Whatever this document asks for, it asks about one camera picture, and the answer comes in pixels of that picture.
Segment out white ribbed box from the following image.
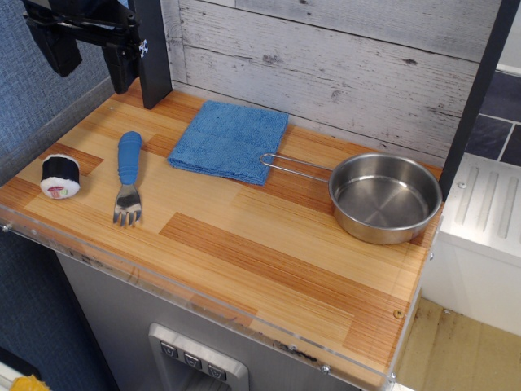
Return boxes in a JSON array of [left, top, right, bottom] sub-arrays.
[[422, 154, 520, 335]]

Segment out clear acrylic edge guard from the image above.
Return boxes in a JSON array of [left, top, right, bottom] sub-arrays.
[[1, 206, 397, 390]]

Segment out black vertical post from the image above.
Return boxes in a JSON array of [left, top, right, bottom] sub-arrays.
[[439, 0, 520, 201], [129, 0, 172, 109]]

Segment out stainless steel pot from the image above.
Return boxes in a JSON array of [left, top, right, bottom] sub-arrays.
[[259, 152, 443, 245]]

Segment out black left vertical post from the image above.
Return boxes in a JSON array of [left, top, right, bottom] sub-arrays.
[[129, 0, 172, 109]]

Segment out grey cabinet control panel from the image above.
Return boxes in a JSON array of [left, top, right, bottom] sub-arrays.
[[148, 323, 250, 390]]

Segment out yellow object at corner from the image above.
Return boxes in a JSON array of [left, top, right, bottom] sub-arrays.
[[9, 376, 50, 391]]

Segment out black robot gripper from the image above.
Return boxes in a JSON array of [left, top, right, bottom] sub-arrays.
[[23, 1, 148, 94]]

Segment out black right vertical post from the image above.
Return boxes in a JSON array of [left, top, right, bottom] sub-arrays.
[[439, 0, 520, 201]]

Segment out blue handled metal fork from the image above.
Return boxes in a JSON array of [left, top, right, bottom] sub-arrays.
[[113, 131, 142, 226]]

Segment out plush sushi roll toy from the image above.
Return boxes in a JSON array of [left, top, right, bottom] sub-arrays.
[[40, 154, 81, 200]]

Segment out blue folded towel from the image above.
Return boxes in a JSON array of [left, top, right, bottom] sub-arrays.
[[168, 100, 289, 186]]

